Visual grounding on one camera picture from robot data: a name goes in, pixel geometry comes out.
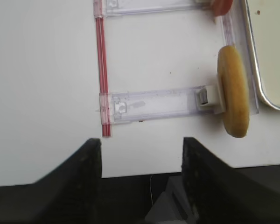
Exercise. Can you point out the upper left clear holder rail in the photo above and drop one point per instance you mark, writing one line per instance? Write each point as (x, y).
(108, 8)

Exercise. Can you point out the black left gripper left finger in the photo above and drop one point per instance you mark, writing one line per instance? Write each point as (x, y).
(67, 195)

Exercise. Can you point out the clear holder rail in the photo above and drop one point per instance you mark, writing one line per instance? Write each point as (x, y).
(158, 104)
(108, 8)

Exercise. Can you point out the remaining red tomato slices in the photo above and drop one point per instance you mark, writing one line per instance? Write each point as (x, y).
(221, 7)

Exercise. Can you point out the lower left clear holder rail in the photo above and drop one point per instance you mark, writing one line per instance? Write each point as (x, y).
(158, 104)

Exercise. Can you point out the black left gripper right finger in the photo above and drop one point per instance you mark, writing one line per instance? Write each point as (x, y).
(220, 194)

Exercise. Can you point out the cream rectangular metal tray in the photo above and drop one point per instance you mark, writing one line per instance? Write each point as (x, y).
(262, 20)

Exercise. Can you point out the left red tape strip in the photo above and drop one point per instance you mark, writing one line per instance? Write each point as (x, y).
(103, 78)

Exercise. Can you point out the upright pale bun slice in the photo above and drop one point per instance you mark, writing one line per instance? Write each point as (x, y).
(232, 73)

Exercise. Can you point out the white pusher block bun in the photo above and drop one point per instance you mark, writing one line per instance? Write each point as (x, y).
(210, 98)

